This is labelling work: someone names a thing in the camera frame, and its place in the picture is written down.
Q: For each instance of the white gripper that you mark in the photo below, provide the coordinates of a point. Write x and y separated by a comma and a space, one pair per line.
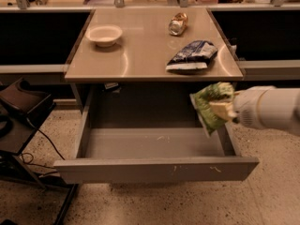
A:
247, 107

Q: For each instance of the green jalapeno chip bag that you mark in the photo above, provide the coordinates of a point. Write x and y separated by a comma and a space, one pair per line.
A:
217, 92

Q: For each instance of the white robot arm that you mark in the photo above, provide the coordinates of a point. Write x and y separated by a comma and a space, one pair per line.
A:
262, 107

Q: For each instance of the blue chip bag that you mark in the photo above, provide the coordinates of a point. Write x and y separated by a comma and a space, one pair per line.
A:
196, 55

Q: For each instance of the steel counter cabinet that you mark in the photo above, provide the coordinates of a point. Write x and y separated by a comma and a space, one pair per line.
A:
131, 75

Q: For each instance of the grey open drawer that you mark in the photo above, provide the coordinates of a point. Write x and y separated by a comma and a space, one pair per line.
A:
134, 137

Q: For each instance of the gold soda can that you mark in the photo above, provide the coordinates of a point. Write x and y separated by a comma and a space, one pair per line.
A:
178, 24

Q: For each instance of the white bowl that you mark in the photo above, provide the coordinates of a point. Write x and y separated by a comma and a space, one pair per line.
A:
104, 35

